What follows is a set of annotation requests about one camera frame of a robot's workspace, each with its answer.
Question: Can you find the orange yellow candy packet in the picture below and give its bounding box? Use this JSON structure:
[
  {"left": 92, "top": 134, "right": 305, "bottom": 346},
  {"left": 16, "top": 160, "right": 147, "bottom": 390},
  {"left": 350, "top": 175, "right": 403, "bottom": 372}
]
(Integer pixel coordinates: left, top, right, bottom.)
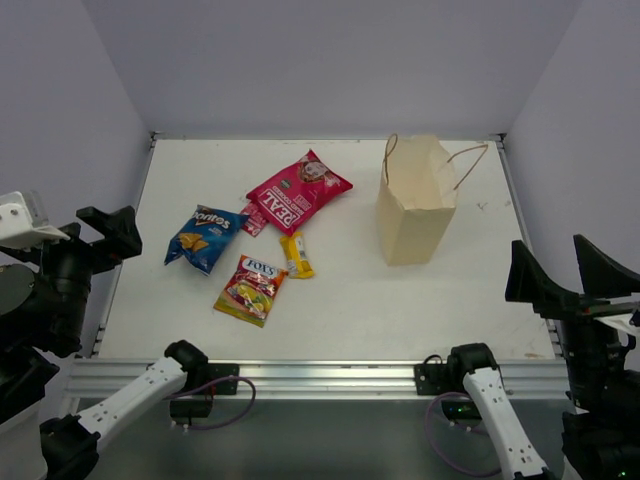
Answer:
[{"left": 213, "top": 255, "right": 288, "bottom": 328}]

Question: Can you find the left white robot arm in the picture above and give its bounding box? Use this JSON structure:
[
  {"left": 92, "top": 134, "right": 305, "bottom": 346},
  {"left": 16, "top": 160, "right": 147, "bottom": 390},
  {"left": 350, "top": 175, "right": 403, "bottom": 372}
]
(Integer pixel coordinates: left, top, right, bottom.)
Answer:
[{"left": 1, "top": 192, "right": 208, "bottom": 479}]

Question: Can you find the aluminium mounting rail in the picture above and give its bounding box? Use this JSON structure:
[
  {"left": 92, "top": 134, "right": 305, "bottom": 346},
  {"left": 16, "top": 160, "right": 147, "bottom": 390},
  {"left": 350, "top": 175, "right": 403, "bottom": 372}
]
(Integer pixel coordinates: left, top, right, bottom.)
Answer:
[{"left": 64, "top": 358, "right": 569, "bottom": 400}]

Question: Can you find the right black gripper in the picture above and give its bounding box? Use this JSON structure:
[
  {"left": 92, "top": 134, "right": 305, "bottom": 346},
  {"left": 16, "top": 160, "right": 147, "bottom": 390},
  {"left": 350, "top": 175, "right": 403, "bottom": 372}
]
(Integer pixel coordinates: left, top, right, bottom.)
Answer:
[{"left": 510, "top": 231, "right": 640, "bottom": 413}]

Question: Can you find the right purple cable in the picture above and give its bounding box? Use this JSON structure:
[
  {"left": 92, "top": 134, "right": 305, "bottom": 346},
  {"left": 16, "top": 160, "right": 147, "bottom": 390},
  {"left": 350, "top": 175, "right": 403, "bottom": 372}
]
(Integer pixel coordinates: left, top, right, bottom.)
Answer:
[{"left": 424, "top": 392, "right": 504, "bottom": 479}]

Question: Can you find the large red snack bag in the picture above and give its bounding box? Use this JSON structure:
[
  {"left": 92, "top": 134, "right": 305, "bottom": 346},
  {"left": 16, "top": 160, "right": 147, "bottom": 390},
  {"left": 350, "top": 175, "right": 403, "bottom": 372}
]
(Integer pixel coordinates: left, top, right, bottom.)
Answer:
[{"left": 246, "top": 149, "right": 353, "bottom": 236}]

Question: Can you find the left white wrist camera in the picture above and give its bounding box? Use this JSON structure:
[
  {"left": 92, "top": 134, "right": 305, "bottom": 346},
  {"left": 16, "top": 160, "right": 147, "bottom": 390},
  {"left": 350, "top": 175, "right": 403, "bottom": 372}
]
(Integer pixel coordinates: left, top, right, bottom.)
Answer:
[{"left": 0, "top": 191, "right": 70, "bottom": 250}]

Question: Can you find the brown paper bag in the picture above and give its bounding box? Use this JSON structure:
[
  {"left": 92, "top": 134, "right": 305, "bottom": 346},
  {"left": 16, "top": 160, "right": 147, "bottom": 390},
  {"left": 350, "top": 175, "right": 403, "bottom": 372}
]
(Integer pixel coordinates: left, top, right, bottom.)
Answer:
[{"left": 376, "top": 133, "right": 488, "bottom": 266}]

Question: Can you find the yellow snack packet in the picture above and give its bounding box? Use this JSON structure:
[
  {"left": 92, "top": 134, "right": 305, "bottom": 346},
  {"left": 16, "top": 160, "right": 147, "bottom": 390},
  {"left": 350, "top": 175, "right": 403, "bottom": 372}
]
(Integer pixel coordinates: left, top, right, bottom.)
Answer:
[{"left": 279, "top": 232, "right": 315, "bottom": 279}]

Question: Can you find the blue white snack bag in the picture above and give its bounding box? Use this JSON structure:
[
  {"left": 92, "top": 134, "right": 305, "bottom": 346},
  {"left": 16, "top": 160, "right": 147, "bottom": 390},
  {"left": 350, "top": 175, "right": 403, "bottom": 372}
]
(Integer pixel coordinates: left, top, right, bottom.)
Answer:
[{"left": 164, "top": 205, "right": 249, "bottom": 275}]

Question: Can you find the purple cable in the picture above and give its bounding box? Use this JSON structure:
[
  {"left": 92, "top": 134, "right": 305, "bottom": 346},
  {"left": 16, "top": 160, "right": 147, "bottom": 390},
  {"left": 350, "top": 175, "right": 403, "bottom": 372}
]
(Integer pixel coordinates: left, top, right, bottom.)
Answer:
[
  {"left": 424, "top": 392, "right": 504, "bottom": 479},
  {"left": 169, "top": 374, "right": 257, "bottom": 432}
]

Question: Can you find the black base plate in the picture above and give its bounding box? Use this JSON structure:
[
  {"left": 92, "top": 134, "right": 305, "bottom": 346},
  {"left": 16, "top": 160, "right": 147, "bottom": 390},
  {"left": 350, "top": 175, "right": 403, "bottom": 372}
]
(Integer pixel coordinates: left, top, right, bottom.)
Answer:
[
  {"left": 413, "top": 354, "right": 465, "bottom": 396},
  {"left": 169, "top": 361, "right": 240, "bottom": 396}
]

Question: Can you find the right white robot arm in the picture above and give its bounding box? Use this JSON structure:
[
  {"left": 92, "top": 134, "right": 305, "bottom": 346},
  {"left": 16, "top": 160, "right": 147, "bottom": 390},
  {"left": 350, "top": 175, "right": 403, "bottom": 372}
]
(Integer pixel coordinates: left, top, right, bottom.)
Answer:
[{"left": 444, "top": 235, "right": 639, "bottom": 479}]

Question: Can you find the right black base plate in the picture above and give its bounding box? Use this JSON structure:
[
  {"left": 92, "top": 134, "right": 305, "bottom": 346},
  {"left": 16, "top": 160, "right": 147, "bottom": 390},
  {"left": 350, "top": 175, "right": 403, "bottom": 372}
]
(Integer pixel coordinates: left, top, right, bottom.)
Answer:
[{"left": 413, "top": 354, "right": 465, "bottom": 396}]

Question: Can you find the small pink snack packet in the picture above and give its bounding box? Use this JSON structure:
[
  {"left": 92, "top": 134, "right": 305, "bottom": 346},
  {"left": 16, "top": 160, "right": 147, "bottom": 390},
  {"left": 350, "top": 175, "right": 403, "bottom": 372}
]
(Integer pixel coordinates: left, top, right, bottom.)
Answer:
[{"left": 241, "top": 202, "right": 268, "bottom": 237}]

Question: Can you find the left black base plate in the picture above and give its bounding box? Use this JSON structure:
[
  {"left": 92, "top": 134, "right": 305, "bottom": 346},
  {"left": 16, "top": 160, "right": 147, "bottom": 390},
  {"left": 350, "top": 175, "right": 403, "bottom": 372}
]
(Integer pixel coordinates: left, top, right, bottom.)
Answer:
[{"left": 169, "top": 361, "right": 240, "bottom": 396}]

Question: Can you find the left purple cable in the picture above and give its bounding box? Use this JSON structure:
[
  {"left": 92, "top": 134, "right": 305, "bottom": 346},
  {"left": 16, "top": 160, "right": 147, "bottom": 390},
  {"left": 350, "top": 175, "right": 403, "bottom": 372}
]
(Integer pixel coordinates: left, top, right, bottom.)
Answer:
[{"left": 169, "top": 374, "right": 257, "bottom": 432}]

